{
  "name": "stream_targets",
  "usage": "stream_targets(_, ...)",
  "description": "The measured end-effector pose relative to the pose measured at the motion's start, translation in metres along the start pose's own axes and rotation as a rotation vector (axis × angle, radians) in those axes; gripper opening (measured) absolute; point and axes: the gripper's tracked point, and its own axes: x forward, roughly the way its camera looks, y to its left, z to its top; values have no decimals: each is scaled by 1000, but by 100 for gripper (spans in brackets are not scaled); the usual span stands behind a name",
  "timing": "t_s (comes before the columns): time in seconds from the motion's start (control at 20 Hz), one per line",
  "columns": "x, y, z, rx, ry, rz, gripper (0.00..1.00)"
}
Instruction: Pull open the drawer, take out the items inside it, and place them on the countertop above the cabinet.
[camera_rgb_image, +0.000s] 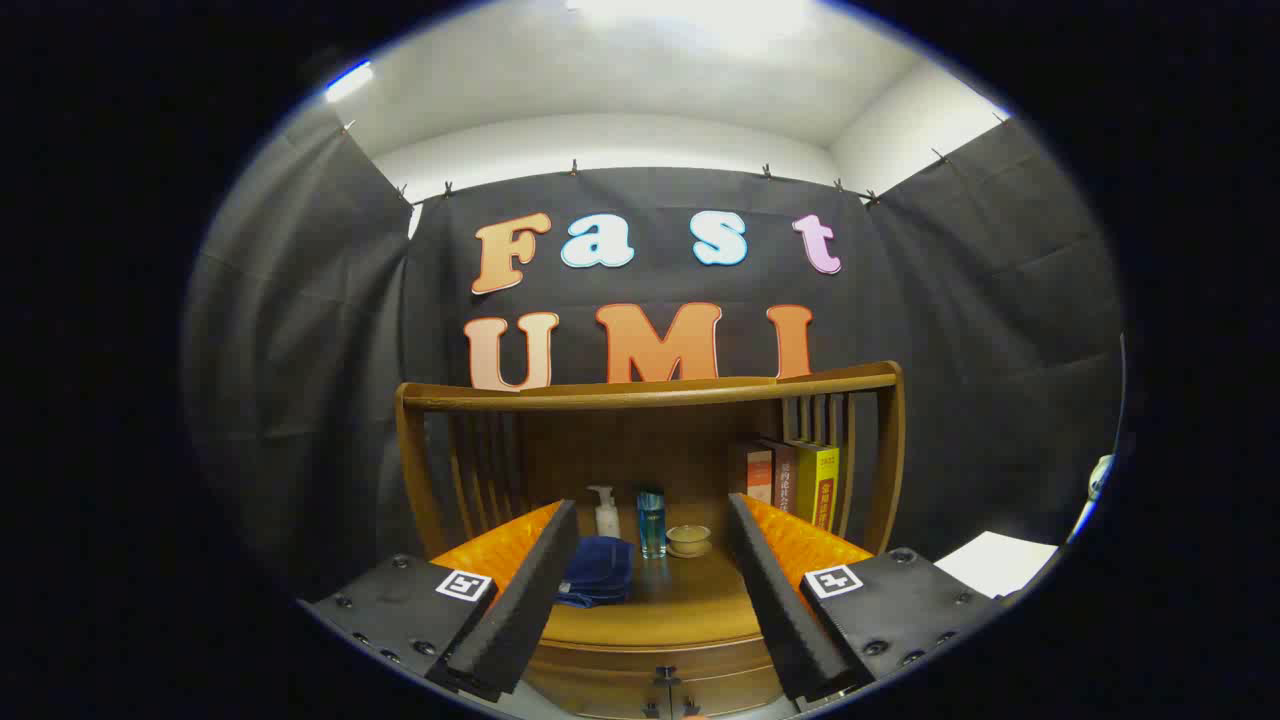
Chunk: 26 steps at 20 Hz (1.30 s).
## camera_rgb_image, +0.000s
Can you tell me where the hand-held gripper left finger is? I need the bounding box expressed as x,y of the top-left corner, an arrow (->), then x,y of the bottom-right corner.
300,498 -> 581,704

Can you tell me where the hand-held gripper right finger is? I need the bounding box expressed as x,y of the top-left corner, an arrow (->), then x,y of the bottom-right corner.
727,492 -> 1006,704

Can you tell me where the wooden cabinet with slatted shelf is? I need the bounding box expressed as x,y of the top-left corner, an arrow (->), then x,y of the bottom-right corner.
395,362 -> 906,720

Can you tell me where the folded blue towel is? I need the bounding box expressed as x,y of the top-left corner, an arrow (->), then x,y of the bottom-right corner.
555,536 -> 634,609

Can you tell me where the white pump bottle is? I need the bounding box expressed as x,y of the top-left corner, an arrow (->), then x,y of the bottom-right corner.
588,485 -> 621,541

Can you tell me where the beige book with orange band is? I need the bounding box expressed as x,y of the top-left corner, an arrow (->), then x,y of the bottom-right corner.
745,445 -> 776,506

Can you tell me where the brown book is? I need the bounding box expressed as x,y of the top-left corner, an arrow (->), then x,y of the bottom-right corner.
765,440 -> 801,513

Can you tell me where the yellow book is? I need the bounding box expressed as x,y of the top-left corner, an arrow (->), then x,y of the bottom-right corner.
790,440 -> 841,531

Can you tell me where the tall blue glass bottle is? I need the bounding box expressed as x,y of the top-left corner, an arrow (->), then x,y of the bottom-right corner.
637,489 -> 668,559

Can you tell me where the ceiling strip light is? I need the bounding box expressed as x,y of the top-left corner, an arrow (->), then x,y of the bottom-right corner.
325,60 -> 376,104

